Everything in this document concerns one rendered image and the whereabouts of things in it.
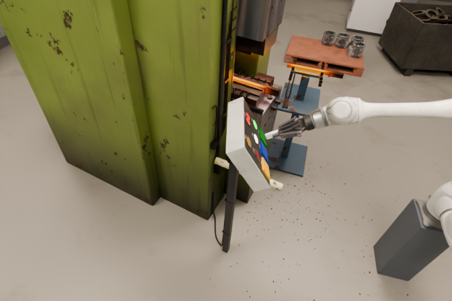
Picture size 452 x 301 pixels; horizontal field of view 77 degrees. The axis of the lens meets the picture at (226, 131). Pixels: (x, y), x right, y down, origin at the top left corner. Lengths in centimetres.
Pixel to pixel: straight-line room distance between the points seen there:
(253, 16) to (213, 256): 156
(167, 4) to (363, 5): 467
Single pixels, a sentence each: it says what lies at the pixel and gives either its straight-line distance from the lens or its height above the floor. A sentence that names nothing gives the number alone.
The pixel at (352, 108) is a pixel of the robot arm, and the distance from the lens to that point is 117.
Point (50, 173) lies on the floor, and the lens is 289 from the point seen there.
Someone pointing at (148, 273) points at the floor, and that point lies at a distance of 215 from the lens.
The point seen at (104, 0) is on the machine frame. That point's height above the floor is 154.
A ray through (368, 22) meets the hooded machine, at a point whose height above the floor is 22.
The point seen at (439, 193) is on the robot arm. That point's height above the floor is 79.
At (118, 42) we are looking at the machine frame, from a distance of 150.
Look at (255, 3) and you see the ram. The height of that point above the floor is 154.
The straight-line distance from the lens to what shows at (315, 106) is 232.
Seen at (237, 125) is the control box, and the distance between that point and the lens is 121.
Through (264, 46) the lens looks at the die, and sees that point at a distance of 155.
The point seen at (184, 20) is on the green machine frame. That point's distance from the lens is 132.
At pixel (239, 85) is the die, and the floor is 99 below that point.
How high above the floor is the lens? 197
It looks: 42 degrees down
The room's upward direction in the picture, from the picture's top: 4 degrees clockwise
